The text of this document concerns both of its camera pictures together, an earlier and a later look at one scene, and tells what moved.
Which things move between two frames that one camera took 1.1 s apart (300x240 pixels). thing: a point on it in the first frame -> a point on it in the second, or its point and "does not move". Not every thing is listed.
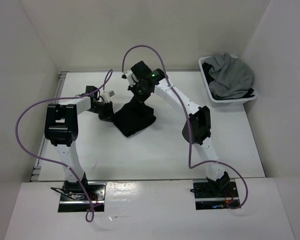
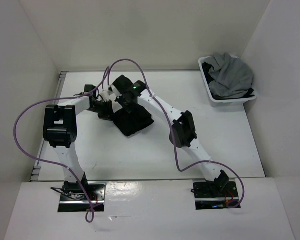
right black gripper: (141, 98) -> (128, 109)
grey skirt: (231, 77) does not move
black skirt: (133, 117) does not move
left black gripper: (109, 115) does not move
